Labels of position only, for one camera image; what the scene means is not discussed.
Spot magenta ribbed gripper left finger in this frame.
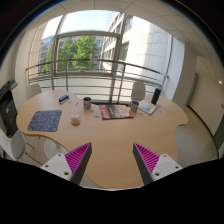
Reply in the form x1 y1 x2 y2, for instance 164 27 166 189
42 143 92 185

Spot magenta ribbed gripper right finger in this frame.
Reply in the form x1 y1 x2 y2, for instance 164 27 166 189
133 143 182 185

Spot white computer mouse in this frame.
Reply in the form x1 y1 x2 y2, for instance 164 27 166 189
71 113 81 125

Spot blue patterned mouse pad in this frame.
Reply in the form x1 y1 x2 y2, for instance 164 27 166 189
28 110 62 132

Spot white chair near left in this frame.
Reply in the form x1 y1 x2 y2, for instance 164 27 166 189
0 129 41 165

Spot white chair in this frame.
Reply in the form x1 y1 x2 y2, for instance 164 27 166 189
0 129 41 165
26 84 42 100
131 81 145 101

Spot patterned mug right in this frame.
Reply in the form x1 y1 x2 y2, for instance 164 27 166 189
130 101 139 112

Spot red black magazine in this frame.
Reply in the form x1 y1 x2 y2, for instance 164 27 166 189
99 104 134 120

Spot dark mug left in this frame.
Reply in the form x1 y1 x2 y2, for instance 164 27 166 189
83 97 91 109

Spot black blue stapler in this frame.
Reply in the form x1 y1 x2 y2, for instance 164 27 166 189
59 95 69 104

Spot black cylindrical speaker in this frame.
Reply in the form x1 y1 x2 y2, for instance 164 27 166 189
151 88 161 105

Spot white chair far right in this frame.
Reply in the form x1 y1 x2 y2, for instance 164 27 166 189
131 81 145 101

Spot black printer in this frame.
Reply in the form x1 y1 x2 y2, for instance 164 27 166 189
0 80 18 136

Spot white chair far left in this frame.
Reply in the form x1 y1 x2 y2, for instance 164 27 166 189
26 84 42 100

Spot metal balcony railing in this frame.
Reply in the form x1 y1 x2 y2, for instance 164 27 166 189
26 59 167 103

